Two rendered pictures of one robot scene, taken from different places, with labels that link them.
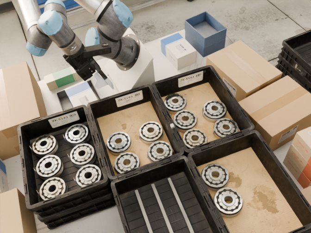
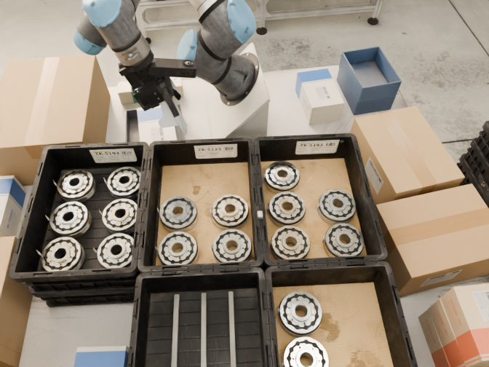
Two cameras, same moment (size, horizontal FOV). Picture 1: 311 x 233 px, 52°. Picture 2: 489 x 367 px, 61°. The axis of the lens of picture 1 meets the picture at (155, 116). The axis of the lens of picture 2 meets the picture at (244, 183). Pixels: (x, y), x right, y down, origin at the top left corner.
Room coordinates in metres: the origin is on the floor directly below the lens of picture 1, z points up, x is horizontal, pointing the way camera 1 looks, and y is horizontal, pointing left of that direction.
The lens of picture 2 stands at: (0.24, -0.13, 1.84)
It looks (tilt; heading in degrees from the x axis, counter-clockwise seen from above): 56 degrees down; 11
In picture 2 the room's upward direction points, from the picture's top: straight up
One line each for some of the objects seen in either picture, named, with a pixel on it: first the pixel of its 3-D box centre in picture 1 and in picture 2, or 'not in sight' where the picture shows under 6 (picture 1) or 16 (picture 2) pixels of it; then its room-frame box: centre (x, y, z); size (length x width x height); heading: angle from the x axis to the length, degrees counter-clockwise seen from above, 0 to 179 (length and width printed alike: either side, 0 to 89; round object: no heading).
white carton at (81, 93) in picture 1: (83, 102); (158, 135); (1.10, 0.35, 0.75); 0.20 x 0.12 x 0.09; 24
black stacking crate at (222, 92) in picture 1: (199, 113); (311, 204); (0.85, -0.19, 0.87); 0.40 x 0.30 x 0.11; 15
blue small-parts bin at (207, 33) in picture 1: (205, 29); (368, 73); (1.50, -0.34, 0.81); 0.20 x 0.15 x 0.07; 25
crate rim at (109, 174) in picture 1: (132, 128); (201, 199); (0.78, 0.10, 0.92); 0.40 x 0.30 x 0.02; 15
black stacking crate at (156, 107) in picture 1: (133, 135); (203, 209); (0.78, 0.10, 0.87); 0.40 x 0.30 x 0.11; 15
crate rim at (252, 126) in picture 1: (199, 106); (313, 194); (0.85, -0.19, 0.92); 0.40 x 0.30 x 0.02; 15
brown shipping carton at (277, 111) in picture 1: (276, 114); (432, 240); (0.86, -0.55, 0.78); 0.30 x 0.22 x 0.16; 115
